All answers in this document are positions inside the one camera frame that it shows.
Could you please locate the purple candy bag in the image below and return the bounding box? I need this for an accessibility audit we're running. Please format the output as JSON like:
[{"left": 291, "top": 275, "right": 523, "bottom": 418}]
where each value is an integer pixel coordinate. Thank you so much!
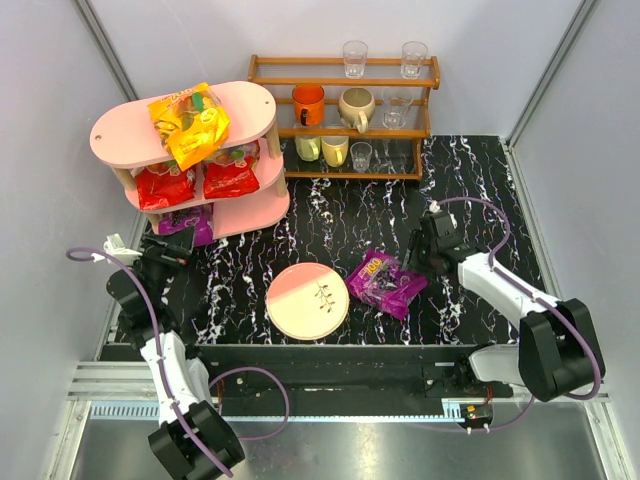
[
  {"left": 157, "top": 204, "right": 214, "bottom": 247},
  {"left": 345, "top": 249, "right": 428, "bottom": 320}
]

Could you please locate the red candy bag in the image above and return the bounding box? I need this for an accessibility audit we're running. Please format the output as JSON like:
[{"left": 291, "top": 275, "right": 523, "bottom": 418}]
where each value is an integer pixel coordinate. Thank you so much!
[
  {"left": 135, "top": 161, "right": 196, "bottom": 211},
  {"left": 203, "top": 140, "right": 260, "bottom": 199}
]

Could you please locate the orange candy bag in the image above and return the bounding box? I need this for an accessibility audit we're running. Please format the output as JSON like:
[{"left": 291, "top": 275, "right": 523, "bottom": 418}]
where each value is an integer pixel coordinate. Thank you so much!
[{"left": 147, "top": 82, "right": 231, "bottom": 171}]

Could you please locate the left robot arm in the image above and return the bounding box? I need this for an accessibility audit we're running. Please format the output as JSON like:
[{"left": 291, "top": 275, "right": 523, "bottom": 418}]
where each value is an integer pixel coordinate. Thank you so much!
[{"left": 104, "top": 227, "right": 245, "bottom": 479}]

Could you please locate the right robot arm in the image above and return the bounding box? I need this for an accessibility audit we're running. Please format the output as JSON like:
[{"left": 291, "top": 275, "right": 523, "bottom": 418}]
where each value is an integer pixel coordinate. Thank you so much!
[{"left": 403, "top": 211, "right": 606, "bottom": 402}]

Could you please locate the pink three-tier shelf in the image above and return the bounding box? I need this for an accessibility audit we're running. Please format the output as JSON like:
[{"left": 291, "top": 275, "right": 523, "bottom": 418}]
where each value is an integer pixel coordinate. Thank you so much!
[{"left": 90, "top": 81, "right": 290, "bottom": 239}]

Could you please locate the clear glass middle shelf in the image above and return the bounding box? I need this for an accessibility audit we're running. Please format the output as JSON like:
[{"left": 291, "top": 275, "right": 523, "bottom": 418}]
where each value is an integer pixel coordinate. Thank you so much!
[{"left": 382, "top": 87, "right": 413, "bottom": 130}]

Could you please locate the small clear glass bottom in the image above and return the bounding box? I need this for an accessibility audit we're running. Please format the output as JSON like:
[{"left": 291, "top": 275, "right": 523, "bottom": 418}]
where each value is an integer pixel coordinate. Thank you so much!
[{"left": 350, "top": 142, "right": 373, "bottom": 173}]

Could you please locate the yellow mug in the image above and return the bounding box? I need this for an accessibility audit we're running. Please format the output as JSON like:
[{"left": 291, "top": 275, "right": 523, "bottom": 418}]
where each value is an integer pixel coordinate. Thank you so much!
[{"left": 321, "top": 135, "right": 349, "bottom": 168}]

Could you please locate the pink and cream plate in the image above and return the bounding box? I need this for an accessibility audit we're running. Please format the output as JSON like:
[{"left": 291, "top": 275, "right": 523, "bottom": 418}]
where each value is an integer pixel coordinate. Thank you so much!
[{"left": 266, "top": 262, "right": 349, "bottom": 341}]

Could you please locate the pale green mug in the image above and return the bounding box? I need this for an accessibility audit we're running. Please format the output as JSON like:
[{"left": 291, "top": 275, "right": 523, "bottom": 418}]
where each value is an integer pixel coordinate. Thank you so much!
[{"left": 294, "top": 135, "right": 321, "bottom": 162}]

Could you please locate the brown wooden cup rack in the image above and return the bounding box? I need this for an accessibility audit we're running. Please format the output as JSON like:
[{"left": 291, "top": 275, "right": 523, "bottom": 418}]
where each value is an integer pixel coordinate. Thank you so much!
[{"left": 247, "top": 54, "right": 441, "bottom": 181}]

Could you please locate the beige round ceramic mug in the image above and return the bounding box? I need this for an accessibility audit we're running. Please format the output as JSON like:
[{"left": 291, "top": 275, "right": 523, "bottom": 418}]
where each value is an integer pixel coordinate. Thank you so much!
[{"left": 338, "top": 87, "right": 376, "bottom": 134}]

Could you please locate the orange mug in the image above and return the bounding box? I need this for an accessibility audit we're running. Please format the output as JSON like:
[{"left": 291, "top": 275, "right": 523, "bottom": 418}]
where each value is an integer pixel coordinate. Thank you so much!
[{"left": 292, "top": 84, "right": 325, "bottom": 127}]

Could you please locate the clear glass top right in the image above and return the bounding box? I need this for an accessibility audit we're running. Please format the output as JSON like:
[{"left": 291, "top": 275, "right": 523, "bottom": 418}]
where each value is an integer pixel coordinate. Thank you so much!
[{"left": 400, "top": 41, "right": 429, "bottom": 80}]

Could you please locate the clear glass top left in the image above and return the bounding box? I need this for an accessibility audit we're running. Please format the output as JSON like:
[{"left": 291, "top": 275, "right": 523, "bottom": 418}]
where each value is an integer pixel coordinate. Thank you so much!
[{"left": 342, "top": 40, "right": 368, "bottom": 79}]

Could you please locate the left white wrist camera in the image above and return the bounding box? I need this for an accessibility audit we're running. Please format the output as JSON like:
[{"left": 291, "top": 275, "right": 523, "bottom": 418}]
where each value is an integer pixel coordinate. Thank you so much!
[{"left": 103, "top": 233, "right": 142, "bottom": 266}]

